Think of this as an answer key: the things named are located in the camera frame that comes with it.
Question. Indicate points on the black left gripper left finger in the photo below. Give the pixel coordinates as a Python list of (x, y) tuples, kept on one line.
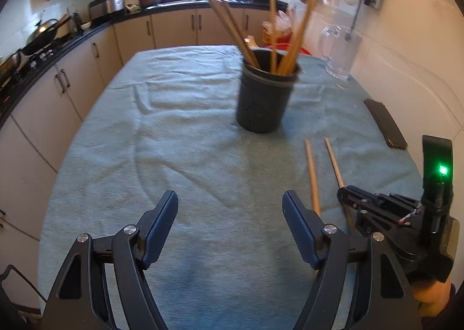
[(154, 227)]

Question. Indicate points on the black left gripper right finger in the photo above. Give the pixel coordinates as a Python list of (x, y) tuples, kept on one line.
[(306, 228)]

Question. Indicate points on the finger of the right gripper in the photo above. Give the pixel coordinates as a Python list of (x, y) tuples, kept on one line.
[(360, 199), (368, 222)]

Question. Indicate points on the black perforated utensil holder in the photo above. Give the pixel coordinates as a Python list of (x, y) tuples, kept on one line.
[(263, 96)]

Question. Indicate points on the beige kitchen base cabinets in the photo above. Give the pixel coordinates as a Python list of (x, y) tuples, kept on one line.
[(44, 102)]

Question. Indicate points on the person's right hand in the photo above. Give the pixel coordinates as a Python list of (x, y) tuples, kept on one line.
[(432, 296)]

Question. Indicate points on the black smartphone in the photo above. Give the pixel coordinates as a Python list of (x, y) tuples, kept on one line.
[(386, 124)]

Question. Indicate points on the teal towel table cover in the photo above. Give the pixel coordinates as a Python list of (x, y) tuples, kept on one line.
[(167, 121)]

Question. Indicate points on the clear glass mug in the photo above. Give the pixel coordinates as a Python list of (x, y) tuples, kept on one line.
[(338, 47)]

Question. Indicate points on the pink plastic bag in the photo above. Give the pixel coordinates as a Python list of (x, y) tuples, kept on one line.
[(283, 28)]

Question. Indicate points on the black wok on stove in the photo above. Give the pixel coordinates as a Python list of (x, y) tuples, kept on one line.
[(44, 38)]

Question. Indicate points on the silver rice cooker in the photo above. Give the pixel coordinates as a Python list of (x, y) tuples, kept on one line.
[(101, 8)]

